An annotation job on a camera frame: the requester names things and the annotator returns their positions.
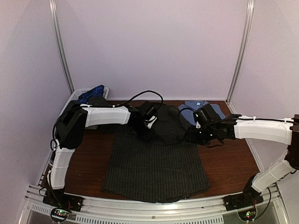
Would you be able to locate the black pinstriped long sleeve shirt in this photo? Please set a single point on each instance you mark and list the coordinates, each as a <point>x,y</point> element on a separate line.
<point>163,170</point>

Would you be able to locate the aluminium front rail base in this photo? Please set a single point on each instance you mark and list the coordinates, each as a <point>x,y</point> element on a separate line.
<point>207,210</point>

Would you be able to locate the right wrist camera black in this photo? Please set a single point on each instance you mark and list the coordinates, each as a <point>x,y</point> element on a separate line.
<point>205,114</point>

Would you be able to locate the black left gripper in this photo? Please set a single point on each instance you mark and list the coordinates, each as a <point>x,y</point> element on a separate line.
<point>147,137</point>

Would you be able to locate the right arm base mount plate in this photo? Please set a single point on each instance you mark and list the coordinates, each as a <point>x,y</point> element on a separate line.
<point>241,200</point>

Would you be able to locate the round controller board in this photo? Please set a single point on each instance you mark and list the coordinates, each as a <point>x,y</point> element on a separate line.
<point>247,215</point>
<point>59,215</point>

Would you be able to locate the dark blue plaid shirt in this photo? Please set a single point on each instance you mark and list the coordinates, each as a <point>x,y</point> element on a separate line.
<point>97,91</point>

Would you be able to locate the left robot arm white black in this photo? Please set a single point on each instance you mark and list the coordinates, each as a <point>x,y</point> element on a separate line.
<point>76,117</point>

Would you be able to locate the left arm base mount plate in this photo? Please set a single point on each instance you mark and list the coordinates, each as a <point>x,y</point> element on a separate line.
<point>66,201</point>

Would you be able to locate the right aluminium frame post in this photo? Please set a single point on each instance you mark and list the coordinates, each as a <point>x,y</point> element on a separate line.
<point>242,49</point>

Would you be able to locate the left round controller board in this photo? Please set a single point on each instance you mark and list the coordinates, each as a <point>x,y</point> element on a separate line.
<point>59,215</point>

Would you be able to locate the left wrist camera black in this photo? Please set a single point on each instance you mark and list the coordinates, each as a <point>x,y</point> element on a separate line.
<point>148,113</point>

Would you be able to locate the left aluminium frame post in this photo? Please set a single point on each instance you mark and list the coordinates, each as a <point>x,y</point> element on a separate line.
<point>60,46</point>

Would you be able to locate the right round controller board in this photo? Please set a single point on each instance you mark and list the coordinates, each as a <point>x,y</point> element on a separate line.
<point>247,215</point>

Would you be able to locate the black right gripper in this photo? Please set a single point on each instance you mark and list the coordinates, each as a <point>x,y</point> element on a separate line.
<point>191,137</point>

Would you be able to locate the aluminium frame post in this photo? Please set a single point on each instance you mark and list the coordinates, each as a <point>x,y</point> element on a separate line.
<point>60,46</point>
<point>242,49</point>

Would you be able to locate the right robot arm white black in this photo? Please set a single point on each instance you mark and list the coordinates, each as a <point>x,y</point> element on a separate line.
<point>273,142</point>

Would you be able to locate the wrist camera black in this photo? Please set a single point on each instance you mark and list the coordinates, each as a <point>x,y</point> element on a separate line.
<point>148,113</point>
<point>205,114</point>

